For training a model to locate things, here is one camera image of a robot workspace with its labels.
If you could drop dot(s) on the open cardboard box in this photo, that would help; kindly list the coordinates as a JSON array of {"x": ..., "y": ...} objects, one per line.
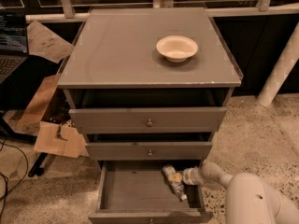
[{"x": 52, "y": 138}]

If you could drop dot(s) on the grey drawer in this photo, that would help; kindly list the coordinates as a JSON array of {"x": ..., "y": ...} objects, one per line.
[
  {"x": 148, "y": 120},
  {"x": 137, "y": 192},
  {"x": 145, "y": 151}
]

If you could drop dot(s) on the crumpled brown paper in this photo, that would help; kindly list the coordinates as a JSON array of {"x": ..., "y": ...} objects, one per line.
[{"x": 44, "y": 43}]

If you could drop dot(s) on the white bowl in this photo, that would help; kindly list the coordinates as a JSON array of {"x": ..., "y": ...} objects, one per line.
[{"x": 177, "y": 48}]

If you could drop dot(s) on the white horizontal rail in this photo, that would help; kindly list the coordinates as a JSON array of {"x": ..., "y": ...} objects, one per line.
[{"x": 211, "y": 12}]

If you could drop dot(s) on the white diagonal pipe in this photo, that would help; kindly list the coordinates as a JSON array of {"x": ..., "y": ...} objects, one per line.
[{"x": 286, "y": 62}]

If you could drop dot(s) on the grey top drawer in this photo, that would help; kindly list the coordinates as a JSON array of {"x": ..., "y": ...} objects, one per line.
[{"x": 148, "y": 120}]

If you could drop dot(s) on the grey bottom drawer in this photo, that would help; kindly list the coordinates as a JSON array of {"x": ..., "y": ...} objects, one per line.
[{"x": 137, "y": 192}]

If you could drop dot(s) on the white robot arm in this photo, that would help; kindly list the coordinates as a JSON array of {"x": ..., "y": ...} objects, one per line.
[{"x": 249, "y": 199}]

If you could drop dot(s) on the grey drawer cabinet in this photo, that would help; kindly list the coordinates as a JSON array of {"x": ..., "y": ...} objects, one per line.
[{"x": 115, "y": 64}]

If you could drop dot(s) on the grey middle drawer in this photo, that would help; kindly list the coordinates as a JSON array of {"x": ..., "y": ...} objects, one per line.
[{"x": 145, "y": 151}]

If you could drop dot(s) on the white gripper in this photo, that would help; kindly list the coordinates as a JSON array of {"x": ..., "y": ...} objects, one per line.
[{"x": 188, "y": 176}]

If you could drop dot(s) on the blue plastic bottle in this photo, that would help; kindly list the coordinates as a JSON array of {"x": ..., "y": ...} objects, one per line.
[{"x": 177, "y": 187}]

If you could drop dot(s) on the black laptop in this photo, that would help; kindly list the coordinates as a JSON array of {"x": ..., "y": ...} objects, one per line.
[{"x": 13, "y": 43}]

